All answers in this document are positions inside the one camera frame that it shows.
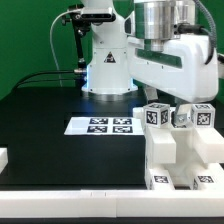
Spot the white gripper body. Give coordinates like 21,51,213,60
127,34,219,103

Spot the white chair seat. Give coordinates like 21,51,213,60
145,127,224,190

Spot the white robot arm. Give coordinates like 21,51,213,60
81,0,218,103

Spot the white tagged flat plate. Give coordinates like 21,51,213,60
64,117,143,136

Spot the white left fence bar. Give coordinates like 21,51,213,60
0,148,8,174

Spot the white front fence bar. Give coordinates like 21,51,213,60
0,190,224,218

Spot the white fence bar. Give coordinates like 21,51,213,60
0,190,224,218
0,148,8,174

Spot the white chair back frame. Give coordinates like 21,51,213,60
133,107,224,167

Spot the white tagged cube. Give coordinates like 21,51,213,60
191,104,215,128
143,103,170,128

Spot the black base cable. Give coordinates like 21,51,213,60
12,69,87,93

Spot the black rear camera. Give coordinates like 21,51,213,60
80,7,116,22

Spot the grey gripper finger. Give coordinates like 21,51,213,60
144,86,158,103
173,103,190,127

